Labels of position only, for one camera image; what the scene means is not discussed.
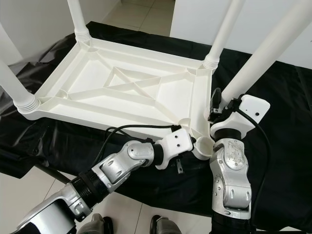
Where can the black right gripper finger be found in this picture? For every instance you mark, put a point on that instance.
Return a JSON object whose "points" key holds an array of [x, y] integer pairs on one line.
{"points": [[216, 101]]}

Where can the white tapered plastic table leg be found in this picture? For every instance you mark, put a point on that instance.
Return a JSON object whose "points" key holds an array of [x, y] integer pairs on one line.
{"points": [[78, 17], [224, 29], [14, 78], [268, 48]]}

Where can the grey right robot foot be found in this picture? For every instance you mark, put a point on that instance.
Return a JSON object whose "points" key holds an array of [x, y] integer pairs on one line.
{"points": [[168, 226]]}

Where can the grey robot foot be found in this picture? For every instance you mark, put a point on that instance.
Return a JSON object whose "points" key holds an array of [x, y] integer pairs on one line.
{"points": [[95, 225], [168, 226]]}

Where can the black table cloth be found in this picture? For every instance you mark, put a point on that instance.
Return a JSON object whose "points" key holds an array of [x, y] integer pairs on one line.
{"points": [[287, 146]]}

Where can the grey left robot foot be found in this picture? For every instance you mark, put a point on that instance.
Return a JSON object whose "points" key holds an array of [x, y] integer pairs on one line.
{"points": [[95, 225]]}

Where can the black metal table leg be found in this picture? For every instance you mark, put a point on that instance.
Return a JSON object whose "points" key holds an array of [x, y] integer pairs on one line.
{"points": [[53, 174]]}

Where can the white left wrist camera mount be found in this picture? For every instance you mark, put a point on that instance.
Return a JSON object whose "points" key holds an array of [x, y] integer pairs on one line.
{"points": [[175, 141]]}

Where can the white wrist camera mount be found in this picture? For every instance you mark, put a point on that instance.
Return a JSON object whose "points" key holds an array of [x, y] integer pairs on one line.
{"points": [[253, 107], [175, 141]]}

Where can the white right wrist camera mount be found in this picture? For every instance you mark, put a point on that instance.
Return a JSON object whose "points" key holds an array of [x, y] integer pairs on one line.
{"points": [[253, 107]]}

